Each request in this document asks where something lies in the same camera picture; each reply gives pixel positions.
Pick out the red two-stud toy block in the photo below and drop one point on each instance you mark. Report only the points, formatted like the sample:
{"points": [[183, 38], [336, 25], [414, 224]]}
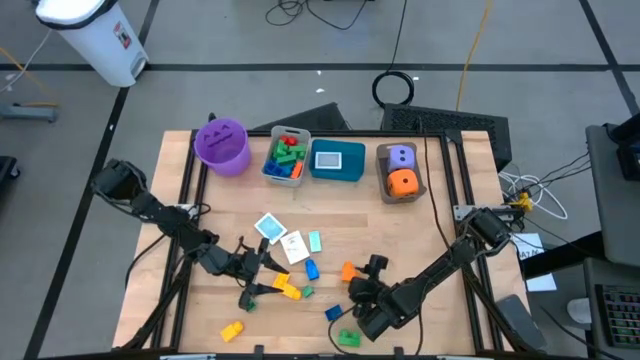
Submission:
{"points": [[289, 140]]}

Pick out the purple foam die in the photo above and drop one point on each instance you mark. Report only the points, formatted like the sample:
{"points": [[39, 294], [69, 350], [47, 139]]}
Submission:
{"points": [[402, 159]]}

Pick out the green stepped toy block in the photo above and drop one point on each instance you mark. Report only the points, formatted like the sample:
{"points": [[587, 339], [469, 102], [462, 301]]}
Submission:
{"points": [[299, 151]]}

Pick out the green chunky two-stud block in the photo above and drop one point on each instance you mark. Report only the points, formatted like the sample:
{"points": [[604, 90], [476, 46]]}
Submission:
{"points": [[348, 340]]}

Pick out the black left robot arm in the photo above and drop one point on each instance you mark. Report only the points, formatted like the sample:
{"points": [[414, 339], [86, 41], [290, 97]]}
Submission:
{"points": [[160, 215]]}

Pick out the black flat panel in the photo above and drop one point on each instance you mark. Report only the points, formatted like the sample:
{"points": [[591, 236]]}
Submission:
{"points": [[320, 120]]}

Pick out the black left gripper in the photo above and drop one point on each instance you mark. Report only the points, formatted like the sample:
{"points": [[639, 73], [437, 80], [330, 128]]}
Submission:
{"points": [[225, 260]]}

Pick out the blue rounded toy block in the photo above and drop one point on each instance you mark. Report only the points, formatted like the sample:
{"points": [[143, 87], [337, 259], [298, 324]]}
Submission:
{"points": [[271, 167]]}

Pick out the small green square brick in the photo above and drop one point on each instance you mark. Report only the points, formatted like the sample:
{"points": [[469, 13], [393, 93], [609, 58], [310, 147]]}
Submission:
{"points": [[308, 291]]}

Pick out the yellow rounded toy block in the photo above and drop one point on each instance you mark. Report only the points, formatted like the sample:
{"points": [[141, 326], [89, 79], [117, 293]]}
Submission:
{"points": [[292, 292]]}

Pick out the orange sloped toy block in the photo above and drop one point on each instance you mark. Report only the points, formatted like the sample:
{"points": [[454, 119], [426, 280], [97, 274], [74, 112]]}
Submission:
{"points": [[347, 272]]}

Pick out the teal plastic bin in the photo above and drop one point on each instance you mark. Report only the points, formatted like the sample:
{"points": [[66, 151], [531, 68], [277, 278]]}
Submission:
{"points": [[350, 165]]}

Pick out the black floor object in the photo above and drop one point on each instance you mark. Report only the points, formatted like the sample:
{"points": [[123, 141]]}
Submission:
{"points": [[7, 169]]}

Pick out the purple pumpkin-face bucket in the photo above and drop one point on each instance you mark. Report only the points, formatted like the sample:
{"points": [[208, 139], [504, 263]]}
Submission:
{"points": [[222, 160]]}

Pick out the white paper sheet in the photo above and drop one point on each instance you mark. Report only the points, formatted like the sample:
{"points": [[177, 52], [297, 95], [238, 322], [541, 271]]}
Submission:
{"points": [[527, 242], [541, 283]]}

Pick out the green long brick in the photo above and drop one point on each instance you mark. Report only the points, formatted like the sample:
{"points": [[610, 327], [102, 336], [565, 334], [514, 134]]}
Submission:
{"points": [[286, 160]]}

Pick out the black floor beam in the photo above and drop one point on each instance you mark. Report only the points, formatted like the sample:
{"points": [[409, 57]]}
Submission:
{"points": [[560, 257]]}

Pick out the silver metal bracket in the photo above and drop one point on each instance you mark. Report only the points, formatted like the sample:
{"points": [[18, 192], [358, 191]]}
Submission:
{"points": [[462, 212]]}

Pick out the orange foam die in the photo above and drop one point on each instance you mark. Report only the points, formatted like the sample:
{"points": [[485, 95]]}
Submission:
{"points": [[402, 183]]}

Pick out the black desktop device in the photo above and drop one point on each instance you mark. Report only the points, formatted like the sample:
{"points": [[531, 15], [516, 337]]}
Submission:
{"points": [[627, 150]]}

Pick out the blue sloped toy block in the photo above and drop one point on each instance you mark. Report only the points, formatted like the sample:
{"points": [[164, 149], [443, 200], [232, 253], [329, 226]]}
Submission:
{"points": [[311, 270]]}

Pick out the blue-backed playing card deck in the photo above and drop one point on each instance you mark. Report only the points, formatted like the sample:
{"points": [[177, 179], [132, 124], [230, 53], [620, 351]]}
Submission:
{"points": [[270, 228]]}

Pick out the black camera bracket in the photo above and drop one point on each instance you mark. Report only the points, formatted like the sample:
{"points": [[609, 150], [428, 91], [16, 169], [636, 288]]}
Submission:
{"points": [[258, 351], [398, 353]]}

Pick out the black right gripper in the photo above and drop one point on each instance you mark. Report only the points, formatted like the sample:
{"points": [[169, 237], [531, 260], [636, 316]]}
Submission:
{"points": [[375, 305]]}

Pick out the mint green small brick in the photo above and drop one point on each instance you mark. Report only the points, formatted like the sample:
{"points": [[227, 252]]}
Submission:
{"points": [[315, 241]]}

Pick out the brown-grey plastic bin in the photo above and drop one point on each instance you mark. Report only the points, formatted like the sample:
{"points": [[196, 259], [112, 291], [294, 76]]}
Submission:
{"points": [[381, 170]]}

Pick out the orange-red brick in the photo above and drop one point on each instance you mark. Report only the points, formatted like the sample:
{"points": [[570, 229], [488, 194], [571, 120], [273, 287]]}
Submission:
{"points": [[297, 170]]}

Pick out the black computer case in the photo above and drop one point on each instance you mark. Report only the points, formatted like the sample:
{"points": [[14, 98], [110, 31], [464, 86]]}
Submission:
{"points": [[450, 122]]}

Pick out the grey desk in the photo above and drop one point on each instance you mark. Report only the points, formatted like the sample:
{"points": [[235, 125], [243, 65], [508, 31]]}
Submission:
{"points": [[600, 272], [612, 210]]}

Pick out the white pedal trash can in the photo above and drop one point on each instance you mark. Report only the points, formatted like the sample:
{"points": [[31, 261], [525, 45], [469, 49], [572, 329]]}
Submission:
{"points": [[100, 45]]}

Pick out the backlit black keyboard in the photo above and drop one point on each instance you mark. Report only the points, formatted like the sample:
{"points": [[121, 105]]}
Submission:
{"points": [[620, 315]]}

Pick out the green two-stud toy block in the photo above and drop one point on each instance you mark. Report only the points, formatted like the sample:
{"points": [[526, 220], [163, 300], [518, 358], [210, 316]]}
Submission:
{"points": [[279, 149]]}

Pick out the light grey plastic bin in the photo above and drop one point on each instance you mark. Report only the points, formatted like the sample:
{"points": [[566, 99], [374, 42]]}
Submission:
{"points": [[291, 181]]}

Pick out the yellow chunky toy block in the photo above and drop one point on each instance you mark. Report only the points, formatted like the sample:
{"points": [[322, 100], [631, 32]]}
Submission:
{"points": [[232, 331]]}

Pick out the dark blue square brick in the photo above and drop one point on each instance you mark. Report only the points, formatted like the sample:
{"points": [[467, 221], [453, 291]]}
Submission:
{"points": [[333, 313]]}

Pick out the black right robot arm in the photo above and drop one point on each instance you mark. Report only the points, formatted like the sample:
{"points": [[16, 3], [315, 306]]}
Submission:
{"points": [[440, 270]]}

